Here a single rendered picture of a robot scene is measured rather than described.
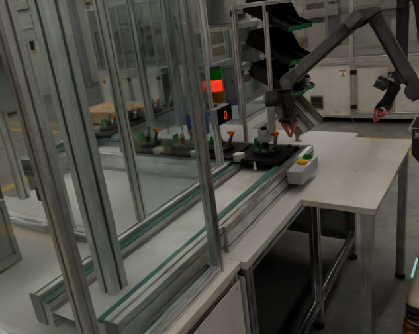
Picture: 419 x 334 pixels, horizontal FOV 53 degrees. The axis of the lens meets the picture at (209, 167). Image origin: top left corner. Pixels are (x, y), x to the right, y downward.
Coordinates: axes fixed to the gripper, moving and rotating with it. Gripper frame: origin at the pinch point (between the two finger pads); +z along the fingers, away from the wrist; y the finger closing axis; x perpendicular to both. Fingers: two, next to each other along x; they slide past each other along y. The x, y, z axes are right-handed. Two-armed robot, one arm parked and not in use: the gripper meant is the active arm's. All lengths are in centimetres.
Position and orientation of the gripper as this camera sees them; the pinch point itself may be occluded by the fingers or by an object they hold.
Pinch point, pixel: (290, 135)
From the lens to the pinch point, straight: 199.8
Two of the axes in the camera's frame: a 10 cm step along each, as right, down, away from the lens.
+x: 8.5, 0.6, -5.3
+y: -5.1, 3.6, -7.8
